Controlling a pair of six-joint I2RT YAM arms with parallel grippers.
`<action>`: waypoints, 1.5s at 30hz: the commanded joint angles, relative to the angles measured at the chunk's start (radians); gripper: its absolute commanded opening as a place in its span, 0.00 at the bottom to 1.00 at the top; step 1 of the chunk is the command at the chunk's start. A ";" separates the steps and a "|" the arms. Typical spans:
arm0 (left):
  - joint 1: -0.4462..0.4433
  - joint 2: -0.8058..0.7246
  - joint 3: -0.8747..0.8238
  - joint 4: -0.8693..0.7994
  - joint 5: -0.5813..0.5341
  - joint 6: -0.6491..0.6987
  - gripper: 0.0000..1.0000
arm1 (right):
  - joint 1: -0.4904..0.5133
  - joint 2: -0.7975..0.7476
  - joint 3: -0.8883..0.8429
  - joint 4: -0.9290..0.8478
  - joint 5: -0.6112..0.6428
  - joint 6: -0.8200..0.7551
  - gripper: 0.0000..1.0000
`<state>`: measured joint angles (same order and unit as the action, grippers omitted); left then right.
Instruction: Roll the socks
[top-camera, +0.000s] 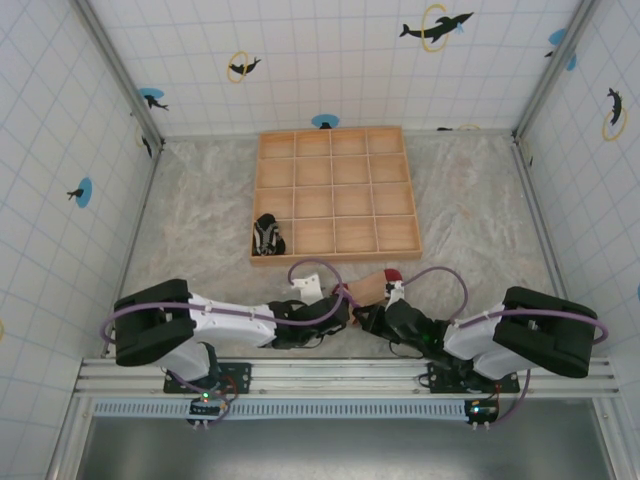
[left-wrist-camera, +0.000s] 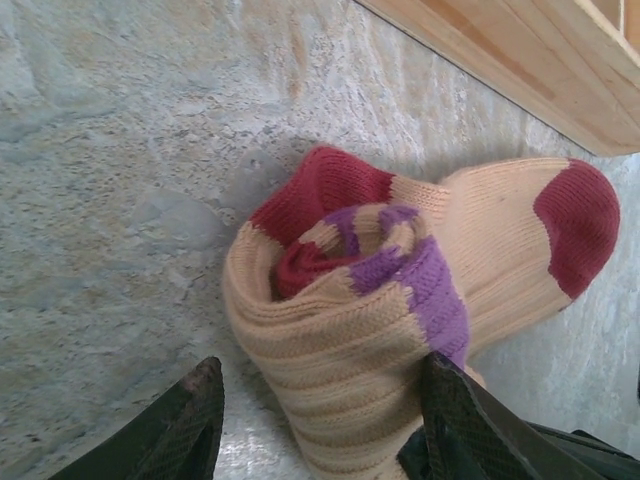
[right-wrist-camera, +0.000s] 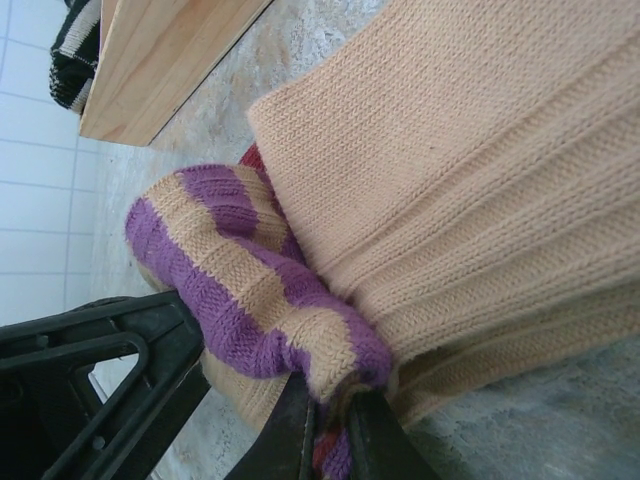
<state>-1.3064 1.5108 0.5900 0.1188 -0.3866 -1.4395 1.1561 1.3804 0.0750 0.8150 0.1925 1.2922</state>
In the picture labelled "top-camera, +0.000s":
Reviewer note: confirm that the tan red purple sock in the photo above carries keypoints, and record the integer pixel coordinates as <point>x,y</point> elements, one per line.
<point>367,290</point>

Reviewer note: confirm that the black white striped sock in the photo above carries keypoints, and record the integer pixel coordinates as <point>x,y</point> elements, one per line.
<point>267,237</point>

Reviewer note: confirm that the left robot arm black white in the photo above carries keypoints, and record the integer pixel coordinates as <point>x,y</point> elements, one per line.
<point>230,333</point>

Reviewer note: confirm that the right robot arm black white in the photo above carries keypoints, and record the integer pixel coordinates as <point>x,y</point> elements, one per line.
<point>550,330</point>

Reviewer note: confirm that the wooden compartment tray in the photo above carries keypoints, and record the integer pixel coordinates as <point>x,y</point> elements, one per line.
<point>350,200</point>

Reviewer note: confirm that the grey sheet metal panel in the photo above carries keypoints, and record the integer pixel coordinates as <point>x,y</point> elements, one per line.
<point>325,450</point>

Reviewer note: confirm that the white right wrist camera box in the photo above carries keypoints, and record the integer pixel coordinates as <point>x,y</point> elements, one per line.
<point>395,295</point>

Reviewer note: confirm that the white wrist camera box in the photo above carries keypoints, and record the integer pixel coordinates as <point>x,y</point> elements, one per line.
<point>310,290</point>
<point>395,295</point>

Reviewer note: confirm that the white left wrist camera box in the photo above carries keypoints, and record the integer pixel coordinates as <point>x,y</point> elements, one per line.
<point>310,290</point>

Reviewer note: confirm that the aluminium mounting rail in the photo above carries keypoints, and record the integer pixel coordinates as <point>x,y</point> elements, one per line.
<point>340,375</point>

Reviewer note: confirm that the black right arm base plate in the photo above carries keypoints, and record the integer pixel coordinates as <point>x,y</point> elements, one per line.
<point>440,377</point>

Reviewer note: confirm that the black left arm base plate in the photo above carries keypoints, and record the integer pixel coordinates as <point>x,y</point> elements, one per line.
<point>240,375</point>

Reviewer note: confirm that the aluminium table edge rail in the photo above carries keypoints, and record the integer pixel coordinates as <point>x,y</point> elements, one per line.
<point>546,240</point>
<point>135,235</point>

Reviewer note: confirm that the aluminium frame post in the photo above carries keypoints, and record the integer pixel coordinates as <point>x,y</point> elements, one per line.
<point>555,70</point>
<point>120,75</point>

